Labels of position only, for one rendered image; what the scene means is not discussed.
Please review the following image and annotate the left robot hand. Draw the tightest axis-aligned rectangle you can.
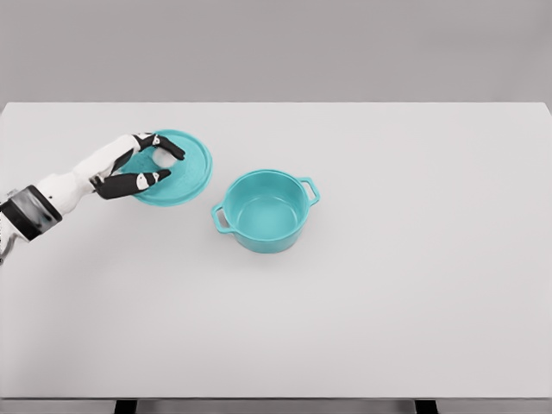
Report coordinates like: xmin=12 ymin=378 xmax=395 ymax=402
xmin=72 ymin=132 xmax=187 ymax=200

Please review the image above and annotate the teal pot with handles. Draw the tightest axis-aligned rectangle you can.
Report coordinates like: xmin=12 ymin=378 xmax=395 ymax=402
xmin=210 ymin=168 xmax=322 ymax=254

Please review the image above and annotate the teal pot lid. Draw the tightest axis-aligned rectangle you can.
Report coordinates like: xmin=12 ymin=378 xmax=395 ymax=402
xmin=115 ymin=128 xmax=214 ymax=207

